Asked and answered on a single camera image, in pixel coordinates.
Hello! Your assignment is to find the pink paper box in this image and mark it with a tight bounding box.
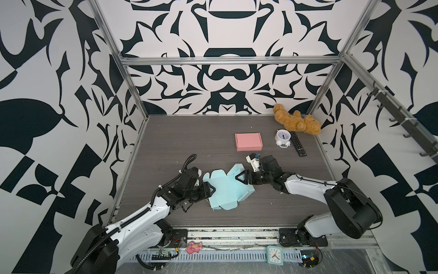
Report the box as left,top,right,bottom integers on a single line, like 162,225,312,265
235,133,263,152

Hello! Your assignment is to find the light blue paper box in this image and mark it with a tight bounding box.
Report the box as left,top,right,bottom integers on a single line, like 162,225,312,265
203,163,255,210

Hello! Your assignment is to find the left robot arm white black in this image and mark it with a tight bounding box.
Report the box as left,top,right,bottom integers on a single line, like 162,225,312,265
69,167,216,274

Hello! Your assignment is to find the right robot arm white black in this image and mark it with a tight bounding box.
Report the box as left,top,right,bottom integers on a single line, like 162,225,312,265
235,154,383,242

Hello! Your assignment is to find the black remote control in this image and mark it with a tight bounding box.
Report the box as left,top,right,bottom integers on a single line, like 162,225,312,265
290,131,307,157

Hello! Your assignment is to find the white alarm clock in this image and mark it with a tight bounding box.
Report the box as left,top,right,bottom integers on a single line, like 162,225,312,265
274,129,292,148

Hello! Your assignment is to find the brown teddy bear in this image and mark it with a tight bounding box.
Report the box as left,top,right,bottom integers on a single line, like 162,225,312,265
273,104,321,135

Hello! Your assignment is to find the pink small toy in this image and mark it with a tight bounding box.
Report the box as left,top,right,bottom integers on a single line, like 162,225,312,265
186,241,203,255

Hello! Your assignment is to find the small circuit board left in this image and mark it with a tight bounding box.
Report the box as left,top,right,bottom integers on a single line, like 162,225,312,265
151,249,179,260

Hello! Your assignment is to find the small circuit board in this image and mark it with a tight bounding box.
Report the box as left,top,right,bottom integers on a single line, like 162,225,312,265
300,248,322,269
151,249,179,260

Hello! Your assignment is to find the teal square clock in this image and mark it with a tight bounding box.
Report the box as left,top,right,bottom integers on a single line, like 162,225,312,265
266,245,284,266

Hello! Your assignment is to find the small circuit board right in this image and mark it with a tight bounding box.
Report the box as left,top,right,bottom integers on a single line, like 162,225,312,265
300,248,322,269

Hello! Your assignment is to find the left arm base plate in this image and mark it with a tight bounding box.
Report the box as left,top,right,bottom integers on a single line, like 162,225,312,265
147,229,188,248

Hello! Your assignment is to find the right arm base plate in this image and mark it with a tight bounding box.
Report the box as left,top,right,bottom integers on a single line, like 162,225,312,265
278,228,329,247

